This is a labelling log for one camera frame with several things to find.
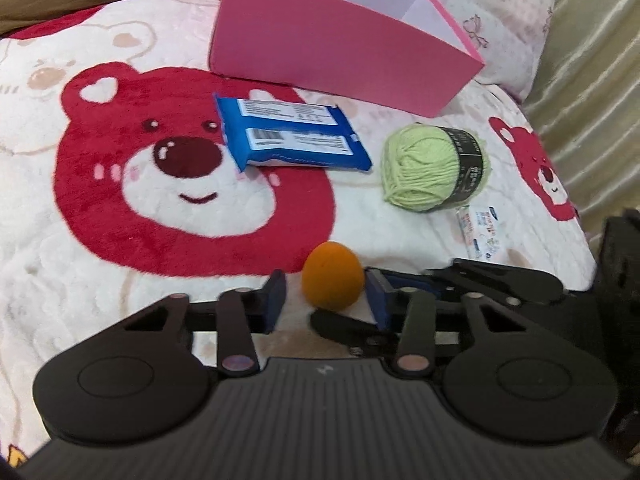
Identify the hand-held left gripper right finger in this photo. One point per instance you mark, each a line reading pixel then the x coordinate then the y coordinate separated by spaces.
pixel 377 300

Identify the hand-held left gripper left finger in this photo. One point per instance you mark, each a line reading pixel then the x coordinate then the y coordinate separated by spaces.
pixel 275 300

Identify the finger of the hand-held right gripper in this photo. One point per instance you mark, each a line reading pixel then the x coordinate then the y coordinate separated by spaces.
pixel 520 285
pixel 340 327

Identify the orange ball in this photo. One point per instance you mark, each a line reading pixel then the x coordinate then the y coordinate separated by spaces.
pixel 331 275

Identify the white tissue pack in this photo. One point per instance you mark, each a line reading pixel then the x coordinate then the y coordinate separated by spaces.
pixel 480 232

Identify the green yarn ball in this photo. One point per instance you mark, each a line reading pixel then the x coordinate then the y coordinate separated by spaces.
pixel 420 170

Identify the blue wet wipes pack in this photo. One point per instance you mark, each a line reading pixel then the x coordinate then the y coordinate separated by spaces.
pixel 295 135

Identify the pink cardboard box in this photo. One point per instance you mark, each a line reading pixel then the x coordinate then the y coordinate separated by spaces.
pixel 325 35

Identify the red bear printed blanket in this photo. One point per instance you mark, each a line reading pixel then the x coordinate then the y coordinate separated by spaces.
pixel 150 260

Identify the gold satin curtain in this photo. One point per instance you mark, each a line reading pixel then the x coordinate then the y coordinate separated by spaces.
pixel 590 110

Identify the pink checked pillow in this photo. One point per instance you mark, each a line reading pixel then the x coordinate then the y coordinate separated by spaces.
pixel 500 20

